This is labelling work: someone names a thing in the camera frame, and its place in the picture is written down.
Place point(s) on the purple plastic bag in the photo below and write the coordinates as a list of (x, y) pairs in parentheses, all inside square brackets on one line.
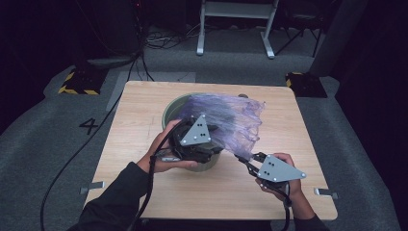
[(237, 122)]

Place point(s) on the grey flat stand base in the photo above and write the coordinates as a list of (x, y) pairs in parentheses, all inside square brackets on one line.
[(112, 62)]

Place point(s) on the white metal stand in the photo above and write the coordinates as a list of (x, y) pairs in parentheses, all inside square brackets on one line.
[(235, 9)]

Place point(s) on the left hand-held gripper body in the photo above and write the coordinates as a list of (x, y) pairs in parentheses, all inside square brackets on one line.
[(195, 134)]

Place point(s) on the person's right hand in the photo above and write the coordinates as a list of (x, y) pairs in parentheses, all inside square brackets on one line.
[(282, 192)]

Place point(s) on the grey curtain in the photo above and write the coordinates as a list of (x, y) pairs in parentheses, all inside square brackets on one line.
[(336, 38)]

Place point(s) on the grey metal table bracket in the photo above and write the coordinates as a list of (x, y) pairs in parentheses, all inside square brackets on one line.
[(325, 192), (93, 186)]

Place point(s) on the black folding stand legs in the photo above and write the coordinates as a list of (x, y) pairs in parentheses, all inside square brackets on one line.
[(300, 33)]

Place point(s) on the black yellow striped base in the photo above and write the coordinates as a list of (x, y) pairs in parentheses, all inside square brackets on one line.
[(81, 83), (306, 85)]

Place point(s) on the person's left hand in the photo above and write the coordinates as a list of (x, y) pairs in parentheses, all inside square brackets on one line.
[(160, 154)]

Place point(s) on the green plastic bin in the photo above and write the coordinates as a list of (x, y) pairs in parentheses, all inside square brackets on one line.
[(173, 107)]

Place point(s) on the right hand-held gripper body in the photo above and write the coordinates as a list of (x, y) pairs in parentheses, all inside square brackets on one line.
[(279, 170)]

